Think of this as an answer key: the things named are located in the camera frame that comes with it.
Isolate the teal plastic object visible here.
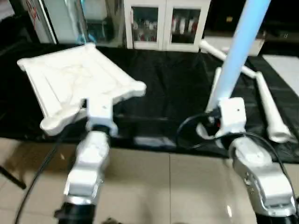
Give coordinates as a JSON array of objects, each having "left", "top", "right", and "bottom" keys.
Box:
[{"left": 79, "top": 30, "right": 96, "bottom": 45}]

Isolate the white drawer unit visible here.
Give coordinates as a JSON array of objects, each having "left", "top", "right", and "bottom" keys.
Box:
[{"left": 203, "top": 35, "right": 267, "bottom": 56}]

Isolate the white glass door cabinet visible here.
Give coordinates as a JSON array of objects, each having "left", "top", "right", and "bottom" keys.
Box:
[{"left": 124, "top": 0, "right": 211, "bottom": 52}]

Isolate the white plastic table top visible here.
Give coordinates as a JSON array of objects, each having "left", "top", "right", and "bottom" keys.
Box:
[{"left": 17, "top": 43, "right": 147, "bottom": 136}]

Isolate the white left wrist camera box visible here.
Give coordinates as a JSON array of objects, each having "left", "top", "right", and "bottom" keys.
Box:
[{"left": 84, "top": 98, "right": 117, "bottom": 136}]

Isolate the black metal bench leg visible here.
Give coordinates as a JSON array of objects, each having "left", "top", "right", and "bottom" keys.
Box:
[{"left": 0, "top": 166, "right": 26, "bottom": 189}]

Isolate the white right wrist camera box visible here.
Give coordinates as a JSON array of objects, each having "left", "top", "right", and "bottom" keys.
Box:
[{"left": 216, "top": 97, "right": 247, "bottom": 138}]

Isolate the black work mat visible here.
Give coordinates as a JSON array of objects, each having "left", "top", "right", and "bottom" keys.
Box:
[{"left": 0, "top": 42, "right": 299, "bottom": 164}]

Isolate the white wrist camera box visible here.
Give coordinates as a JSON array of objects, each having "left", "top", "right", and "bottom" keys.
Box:
[
  {"left": 216, "top": 97, "right": 247, "bottom": 138},
  {"left": 84, "top": 98, "right": 117, "bottom": 136}
]

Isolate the black equipment case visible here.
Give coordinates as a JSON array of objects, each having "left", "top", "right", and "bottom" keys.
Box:
[{"left": 208, "top": 0, "right": 248, "bottom": 33}]

